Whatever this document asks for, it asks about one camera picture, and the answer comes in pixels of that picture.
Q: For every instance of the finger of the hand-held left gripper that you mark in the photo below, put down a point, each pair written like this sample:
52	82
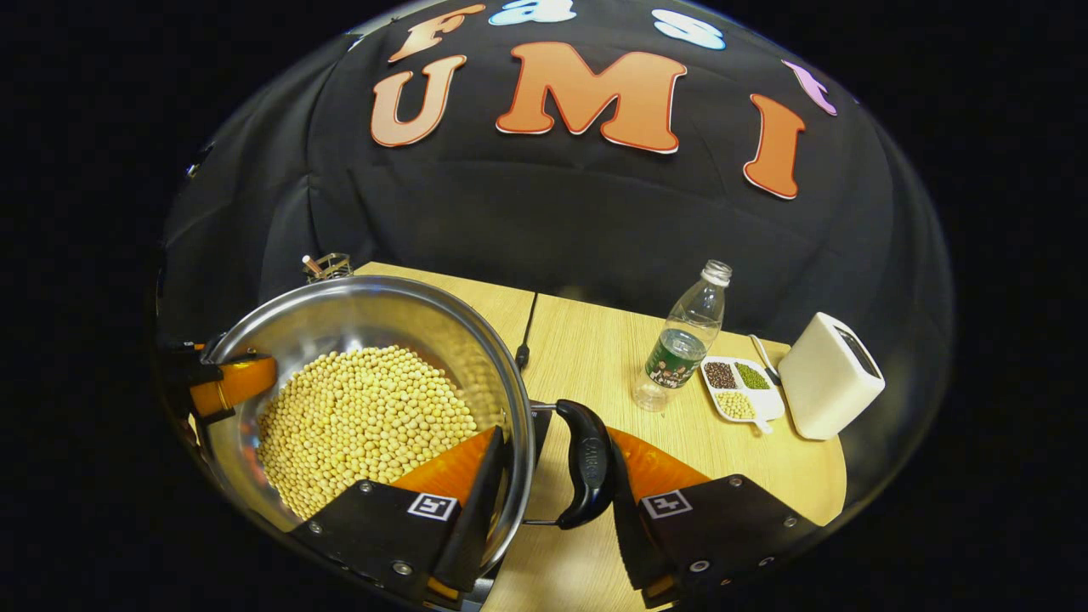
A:
234	382

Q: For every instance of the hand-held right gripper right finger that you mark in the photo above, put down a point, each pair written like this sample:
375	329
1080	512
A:
629	527

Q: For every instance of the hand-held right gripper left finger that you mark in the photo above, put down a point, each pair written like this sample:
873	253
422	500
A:
484	510

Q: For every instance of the large pile of yellow soybeans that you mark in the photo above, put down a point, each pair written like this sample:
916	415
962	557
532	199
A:
357	425

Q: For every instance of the small portion of soybeans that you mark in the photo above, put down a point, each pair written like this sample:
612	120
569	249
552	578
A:
735	405

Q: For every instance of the portion of dark red beans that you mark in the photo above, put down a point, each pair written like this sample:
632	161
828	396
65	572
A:
720	375

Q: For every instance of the clear plastic bottle green label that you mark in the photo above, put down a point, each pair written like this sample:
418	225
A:
680	348

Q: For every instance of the white divided dish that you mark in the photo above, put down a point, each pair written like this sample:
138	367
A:
769	401

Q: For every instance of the portion of green mung beans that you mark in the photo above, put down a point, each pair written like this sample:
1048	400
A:
752	376

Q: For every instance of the white spoon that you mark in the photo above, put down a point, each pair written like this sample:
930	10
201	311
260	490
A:
761	353

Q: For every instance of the white toaster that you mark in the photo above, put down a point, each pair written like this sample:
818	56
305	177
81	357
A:
820	382

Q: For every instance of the black backdrop cloth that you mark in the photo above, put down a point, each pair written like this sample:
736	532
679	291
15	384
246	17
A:
552	212

